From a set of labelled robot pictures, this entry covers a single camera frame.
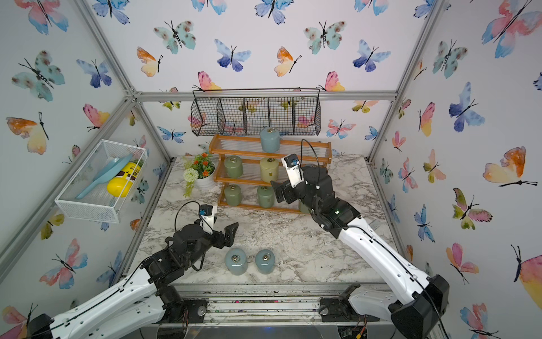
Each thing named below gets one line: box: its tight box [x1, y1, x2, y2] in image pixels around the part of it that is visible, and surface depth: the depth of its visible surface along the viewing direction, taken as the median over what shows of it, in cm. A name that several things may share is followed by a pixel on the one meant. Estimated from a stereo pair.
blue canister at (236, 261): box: [224, 247, 249, 277], surface depth 79 cm
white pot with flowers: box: [182, 152, 216, 198], surface depth 100 cm
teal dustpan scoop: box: [75, 153, 133, 200], surface depth 70 cm
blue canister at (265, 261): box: [254, 249, 276, 275], surface depth 80 cm
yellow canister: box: [259, 156, 280, 183], surface depth 89 cm
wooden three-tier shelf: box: [208, 134, 333, 213], surface depth 90 cm
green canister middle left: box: [223, 155, 244, 179], surface depth 91 cm
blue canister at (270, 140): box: [260, 127, 281, 154], surface depth 82 cm
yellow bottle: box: [106, 160, 143, 198], surface depth 72 cm
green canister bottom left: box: [224, 184, 242, 207], surface depth 98 cm
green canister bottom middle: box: [256, 185, 276, 209], surface depth 98 cm
